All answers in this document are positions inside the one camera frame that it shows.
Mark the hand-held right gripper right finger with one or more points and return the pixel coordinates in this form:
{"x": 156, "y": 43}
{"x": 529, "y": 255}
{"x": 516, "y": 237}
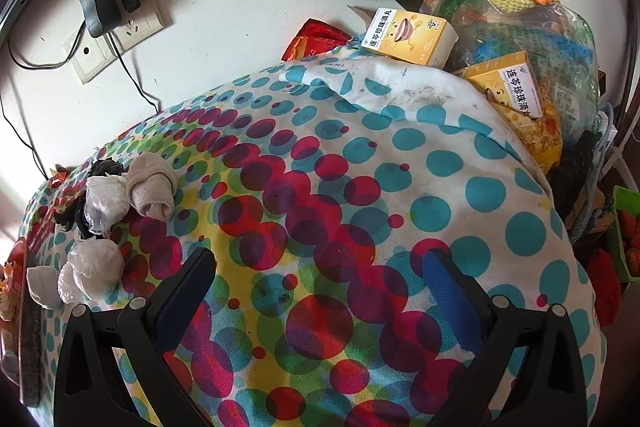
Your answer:
{"x": 450, "y": 289}

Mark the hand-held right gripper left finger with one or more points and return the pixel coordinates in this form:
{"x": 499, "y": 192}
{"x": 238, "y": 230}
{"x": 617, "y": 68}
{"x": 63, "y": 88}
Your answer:
{"x": 200, "y": 269}

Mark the beige sock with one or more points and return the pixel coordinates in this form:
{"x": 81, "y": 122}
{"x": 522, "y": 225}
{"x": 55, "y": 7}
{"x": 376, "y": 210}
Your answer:
{"x": 152, "y": 187}

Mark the white plastic bag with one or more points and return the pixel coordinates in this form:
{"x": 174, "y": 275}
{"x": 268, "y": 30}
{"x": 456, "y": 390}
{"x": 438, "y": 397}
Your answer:
{"x": 69, "y": 284}
{"x": 105, "y": 204}
{"x": 97, "y": 267}

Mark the black plastic bag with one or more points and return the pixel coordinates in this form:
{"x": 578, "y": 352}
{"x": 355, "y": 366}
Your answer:
{"x": 107, "y": 168}

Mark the white sock ball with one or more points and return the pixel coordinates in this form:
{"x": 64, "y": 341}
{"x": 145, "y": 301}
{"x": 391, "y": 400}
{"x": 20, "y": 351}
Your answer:
{"x": 44, "y": 288}

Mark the polka dot blanket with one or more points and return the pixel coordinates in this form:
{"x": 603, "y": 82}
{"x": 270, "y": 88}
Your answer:
{"x": 350, "y": 207}

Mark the red fabric item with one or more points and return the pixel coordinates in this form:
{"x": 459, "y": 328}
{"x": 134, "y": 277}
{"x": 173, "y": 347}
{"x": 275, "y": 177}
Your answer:
{"x": 602, "y": 289}

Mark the dark cloth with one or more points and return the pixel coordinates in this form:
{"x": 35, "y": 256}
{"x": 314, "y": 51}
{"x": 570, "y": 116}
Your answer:
{"x": 570, "y": 172}

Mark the red foil snack packet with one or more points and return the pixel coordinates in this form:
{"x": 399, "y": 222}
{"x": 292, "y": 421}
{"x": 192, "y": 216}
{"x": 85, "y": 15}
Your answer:
{"x": 58, "y": 173}

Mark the orange snack packet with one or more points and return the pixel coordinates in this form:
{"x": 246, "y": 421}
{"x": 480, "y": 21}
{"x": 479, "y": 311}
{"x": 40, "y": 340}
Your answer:
{"x": 540, "y": 137}

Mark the green basket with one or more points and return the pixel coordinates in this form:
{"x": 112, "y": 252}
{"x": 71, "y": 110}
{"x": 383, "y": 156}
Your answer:
{"x": 617, "y": 207}

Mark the yellow medicine box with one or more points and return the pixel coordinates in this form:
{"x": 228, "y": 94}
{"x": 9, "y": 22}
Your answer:
{"x": 407, "y": 37}
{"x": 505, "y": 84}

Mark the clear plastic bag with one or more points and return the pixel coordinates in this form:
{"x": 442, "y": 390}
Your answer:
{"x": 550, "y": 42}

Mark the black plug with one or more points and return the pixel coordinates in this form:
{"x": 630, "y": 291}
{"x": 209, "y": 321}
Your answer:
{"x": 136, "y": 2}

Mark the black power adapter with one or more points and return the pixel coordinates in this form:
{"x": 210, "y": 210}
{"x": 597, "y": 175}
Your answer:
{"x": 99, "y": 7}

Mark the white coaxial wall plate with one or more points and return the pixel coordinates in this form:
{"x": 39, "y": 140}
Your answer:
{"x": 89, "y": 57}

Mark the white power wall socket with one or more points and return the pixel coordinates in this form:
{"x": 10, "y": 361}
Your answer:
{"x": 145, "y": 27}

